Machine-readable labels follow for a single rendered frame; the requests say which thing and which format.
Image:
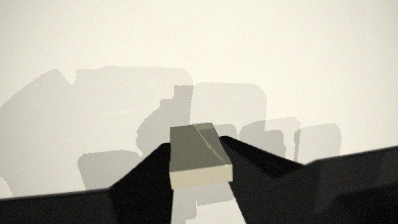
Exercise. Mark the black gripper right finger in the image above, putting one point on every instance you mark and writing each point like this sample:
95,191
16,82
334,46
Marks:
270,189

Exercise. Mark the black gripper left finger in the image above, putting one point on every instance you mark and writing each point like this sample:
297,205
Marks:
142,196

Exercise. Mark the beige rectangular block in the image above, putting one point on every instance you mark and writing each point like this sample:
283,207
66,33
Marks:
197,157

